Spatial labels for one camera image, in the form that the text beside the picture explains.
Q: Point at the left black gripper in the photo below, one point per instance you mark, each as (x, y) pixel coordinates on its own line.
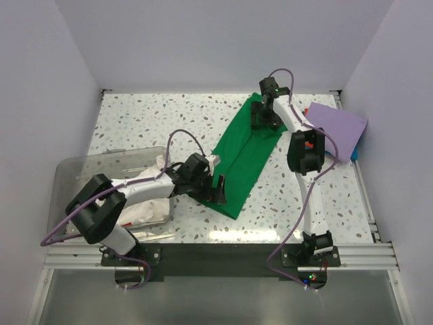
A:
(212, 195)

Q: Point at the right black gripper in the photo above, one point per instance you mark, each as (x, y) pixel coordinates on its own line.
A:
(256, 107)

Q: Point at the green t-shirt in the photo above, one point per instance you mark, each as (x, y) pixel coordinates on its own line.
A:
(244, 153)

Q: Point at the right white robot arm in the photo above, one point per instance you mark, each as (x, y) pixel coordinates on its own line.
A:
(305, 158)

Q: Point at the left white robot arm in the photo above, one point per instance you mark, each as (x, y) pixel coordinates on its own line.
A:
(95, 210)

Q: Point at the white t-shirt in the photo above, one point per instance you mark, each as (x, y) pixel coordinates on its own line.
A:
(152, 211)

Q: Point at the folded orange t-shirt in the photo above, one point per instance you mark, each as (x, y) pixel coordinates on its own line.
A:
(306, 111)

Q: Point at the folded purple t-shirt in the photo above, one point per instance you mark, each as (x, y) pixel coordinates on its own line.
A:
(345, 128)

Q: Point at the folded blue t-shirt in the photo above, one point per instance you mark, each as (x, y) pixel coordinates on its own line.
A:
(356, 151)

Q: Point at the clear plastic bin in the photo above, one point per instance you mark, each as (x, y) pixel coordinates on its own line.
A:
(72, 174)

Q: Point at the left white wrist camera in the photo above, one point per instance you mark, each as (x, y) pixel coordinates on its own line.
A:
(213, 160)

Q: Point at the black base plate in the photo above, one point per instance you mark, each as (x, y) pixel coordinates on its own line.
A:
(156, 262)

